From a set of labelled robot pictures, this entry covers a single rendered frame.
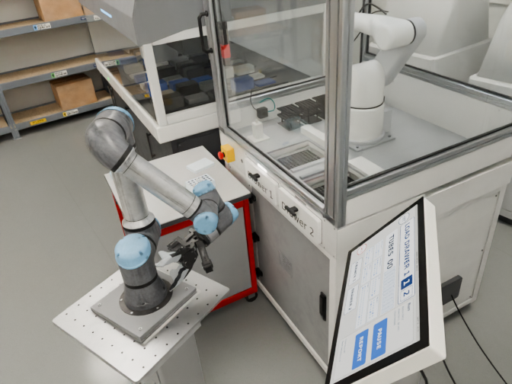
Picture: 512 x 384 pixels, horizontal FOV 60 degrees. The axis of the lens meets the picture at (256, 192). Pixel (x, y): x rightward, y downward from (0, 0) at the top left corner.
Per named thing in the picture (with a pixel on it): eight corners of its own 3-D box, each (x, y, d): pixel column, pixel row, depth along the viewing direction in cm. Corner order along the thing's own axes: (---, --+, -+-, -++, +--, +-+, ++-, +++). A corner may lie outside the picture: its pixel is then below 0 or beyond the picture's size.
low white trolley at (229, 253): (165, 347, 235) (132, 233, 194) (134, 277, 282) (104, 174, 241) (261, 303, 256) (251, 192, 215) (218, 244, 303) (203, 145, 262)
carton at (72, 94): (62, 111, 504) (55, 87, 489) (56, 104, 527) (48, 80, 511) (97, 101, 522) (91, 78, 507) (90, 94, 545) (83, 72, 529)
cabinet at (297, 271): (333, 393, 206) (337, 263, 163) (236, 266, 284) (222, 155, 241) (477, 310, 240) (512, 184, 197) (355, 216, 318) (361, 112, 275)
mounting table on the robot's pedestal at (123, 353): (144, 405, 138) (136, 382, 131) (61, 342, 161) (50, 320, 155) (233, 311, 167) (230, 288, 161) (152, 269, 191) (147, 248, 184)
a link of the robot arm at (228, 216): (220, 197, 163) (231, 215, 167) (199, 217, 158) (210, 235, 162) (233, 200, 157) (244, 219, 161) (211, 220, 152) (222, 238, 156)
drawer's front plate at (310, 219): (318, 244, 169) (318, 222, 163) (279, 209, 191) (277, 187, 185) (321, 243, 170) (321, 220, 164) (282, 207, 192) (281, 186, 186)
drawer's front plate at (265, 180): (276, 206, 193) (274, 184, 187) (245, 177, 215) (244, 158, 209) (280, 205, 194) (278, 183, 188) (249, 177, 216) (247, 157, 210)
